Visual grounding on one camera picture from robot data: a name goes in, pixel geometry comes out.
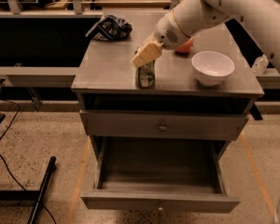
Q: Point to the grey wooden drawer cabinet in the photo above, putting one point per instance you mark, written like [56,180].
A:
[106,79]

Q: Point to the green soda can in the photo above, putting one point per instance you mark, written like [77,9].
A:
[145,76]

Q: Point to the clear sanitizer bottle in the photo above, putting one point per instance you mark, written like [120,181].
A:
[260,64]

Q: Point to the open grey middle drawer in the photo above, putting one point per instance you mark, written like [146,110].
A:
[159,175]

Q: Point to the white bowl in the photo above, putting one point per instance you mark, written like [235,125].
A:
[211,68]

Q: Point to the crumpled dark chip bag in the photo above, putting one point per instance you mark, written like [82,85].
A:
[110,28]

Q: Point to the closed grey upper drawer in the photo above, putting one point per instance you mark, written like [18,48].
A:
[162,125]

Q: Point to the red apple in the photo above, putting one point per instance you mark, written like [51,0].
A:
[186,47]

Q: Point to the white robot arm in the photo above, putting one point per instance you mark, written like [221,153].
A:
[260,18]

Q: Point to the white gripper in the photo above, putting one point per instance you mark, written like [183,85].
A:
[166,32]

